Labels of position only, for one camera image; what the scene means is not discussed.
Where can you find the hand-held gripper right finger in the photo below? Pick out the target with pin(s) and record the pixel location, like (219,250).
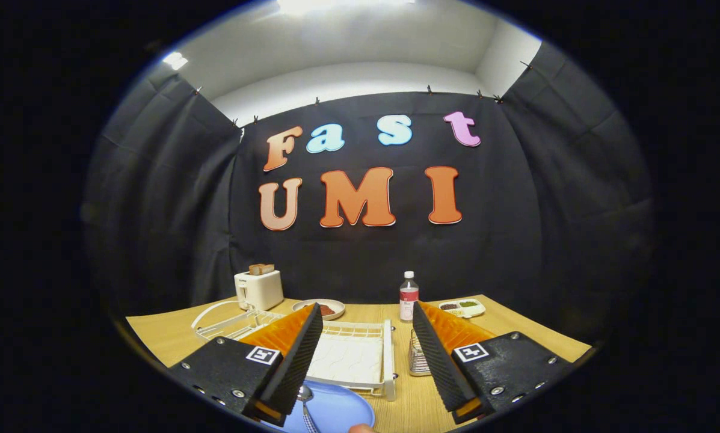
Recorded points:
(438,361)

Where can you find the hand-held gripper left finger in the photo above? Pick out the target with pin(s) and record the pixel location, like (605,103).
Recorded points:
(296,361)

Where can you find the blue plate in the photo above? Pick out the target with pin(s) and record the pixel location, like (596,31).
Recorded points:
(341,409)

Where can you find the white divided dish with spices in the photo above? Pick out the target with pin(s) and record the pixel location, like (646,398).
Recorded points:
(462,308)

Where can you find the small white plate with food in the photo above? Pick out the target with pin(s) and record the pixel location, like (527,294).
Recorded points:
(332,311)

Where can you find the clear bottle with red label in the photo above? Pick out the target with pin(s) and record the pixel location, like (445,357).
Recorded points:
(409,300)

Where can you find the white toaster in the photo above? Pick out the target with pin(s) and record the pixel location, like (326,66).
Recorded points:
(260,291)

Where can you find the brown toast slices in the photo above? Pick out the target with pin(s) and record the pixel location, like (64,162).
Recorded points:
(261,269)

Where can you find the black backdrop cloth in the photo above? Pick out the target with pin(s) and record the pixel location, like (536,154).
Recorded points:
(516,240)

